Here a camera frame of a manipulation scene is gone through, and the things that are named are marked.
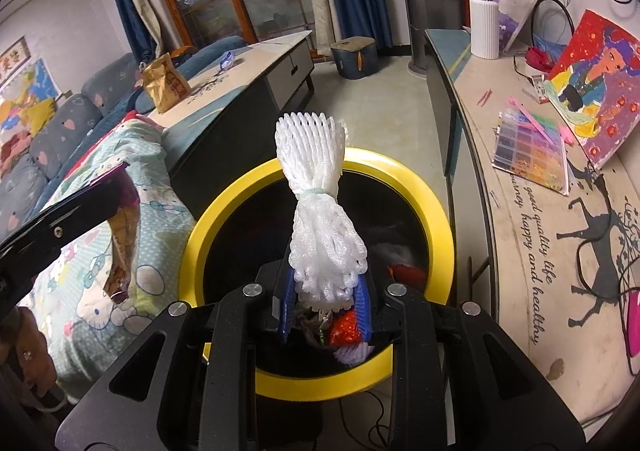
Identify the blue white wrapper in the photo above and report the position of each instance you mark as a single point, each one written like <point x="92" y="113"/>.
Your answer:
<point x="226" y="60"/>

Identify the pink tweezers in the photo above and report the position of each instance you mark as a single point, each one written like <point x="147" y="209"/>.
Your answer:
<point x="485" y="97"/>

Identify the cartoon cat printed blanket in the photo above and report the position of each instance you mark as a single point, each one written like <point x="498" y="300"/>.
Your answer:
<point x="90" y="281"/>

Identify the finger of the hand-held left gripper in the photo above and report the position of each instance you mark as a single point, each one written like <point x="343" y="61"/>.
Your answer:
<point x="55" y="226"/>

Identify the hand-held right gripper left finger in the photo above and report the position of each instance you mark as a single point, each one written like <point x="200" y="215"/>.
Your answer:
<point x="286" y="311"/>

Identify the embroidered wall poster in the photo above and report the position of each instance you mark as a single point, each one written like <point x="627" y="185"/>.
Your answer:
<point x="12" y="58"/>

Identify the colourful figure painting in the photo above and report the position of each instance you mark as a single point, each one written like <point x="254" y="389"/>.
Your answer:
<point x="600" y="86"/>

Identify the blue grey sofa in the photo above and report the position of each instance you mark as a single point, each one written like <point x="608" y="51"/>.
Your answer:
<point x="60" y="131"/>

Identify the colourful bead organizer box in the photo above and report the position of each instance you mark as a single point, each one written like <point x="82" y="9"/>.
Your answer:
<point x="530" y="156"/>

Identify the golden paper bag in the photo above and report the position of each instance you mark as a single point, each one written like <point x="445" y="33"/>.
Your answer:
<point x="165" y="83"/>

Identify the yellow rimmed black bin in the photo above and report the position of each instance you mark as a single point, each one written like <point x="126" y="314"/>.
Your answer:
<point x="400" y="181"/>

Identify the silver tower air conditioner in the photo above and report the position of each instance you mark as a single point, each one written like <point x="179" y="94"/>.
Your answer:
<point x="430" y="6"/>

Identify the white foam net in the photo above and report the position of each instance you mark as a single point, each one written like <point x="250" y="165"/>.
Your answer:
<point x="320" y="231"/>
<point x="352" y="355"/>

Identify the red plastic bag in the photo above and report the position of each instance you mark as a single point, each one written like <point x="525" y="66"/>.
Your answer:
<point x="407" y="273"/>

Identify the light topped coffee table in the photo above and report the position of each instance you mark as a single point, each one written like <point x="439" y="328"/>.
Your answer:
<point x="260" y="61"/>

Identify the dark round stool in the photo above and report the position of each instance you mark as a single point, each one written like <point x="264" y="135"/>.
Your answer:
<point x="352" y="58"/>

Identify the person's left forearm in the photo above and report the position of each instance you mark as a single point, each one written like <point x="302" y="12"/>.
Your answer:
<point x="25" y="346"/>

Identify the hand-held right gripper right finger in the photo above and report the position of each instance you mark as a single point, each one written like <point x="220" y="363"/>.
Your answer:
<point x="365" y="316"/>

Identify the map wall poster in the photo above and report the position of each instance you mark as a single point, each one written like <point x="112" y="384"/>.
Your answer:
<point x="42" y="81"/>

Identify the white ribbed vase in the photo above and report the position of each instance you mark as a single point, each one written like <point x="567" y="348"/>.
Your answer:
<point x="484" y="28"/>

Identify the white canvas board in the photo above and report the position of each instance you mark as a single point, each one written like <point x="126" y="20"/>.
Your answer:
<point x="517" y="11"/>

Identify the red clothes pile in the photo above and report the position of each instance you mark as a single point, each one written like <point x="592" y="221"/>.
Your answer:
<point x="12" y="151"/>

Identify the pink plastic stick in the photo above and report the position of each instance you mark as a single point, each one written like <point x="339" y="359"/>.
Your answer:
<point x="532" y="121"/>

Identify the shiny brown snack packet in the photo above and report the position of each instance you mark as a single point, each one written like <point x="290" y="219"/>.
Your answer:
<point x="125" y="251"/>

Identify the pink object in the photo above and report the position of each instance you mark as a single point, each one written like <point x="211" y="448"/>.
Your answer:
<point x="632" y="321"/>

